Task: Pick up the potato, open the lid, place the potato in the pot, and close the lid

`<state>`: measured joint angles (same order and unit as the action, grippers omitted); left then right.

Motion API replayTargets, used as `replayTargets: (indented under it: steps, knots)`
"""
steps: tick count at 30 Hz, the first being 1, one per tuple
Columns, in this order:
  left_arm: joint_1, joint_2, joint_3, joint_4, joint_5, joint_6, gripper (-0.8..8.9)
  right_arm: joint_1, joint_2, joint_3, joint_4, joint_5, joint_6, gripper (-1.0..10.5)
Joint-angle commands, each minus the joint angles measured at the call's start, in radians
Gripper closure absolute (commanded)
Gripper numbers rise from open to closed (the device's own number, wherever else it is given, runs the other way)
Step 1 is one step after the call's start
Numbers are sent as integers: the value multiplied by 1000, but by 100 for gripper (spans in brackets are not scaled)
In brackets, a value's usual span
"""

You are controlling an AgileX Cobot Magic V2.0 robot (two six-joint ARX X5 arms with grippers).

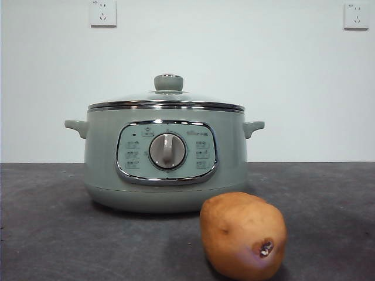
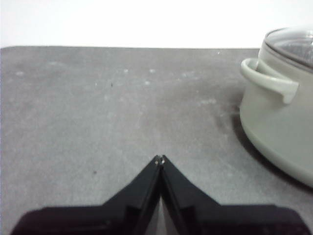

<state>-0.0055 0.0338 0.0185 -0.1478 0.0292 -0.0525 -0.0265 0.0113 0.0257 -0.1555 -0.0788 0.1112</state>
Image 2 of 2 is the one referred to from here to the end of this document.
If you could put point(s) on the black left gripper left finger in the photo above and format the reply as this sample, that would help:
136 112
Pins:
117 218

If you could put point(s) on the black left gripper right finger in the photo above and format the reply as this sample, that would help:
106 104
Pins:
207 218

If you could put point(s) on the glass lid with green knob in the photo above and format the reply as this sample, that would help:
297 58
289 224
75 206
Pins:
291 44

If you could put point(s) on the pale green electric pot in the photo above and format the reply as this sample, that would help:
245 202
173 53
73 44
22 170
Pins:
276 127

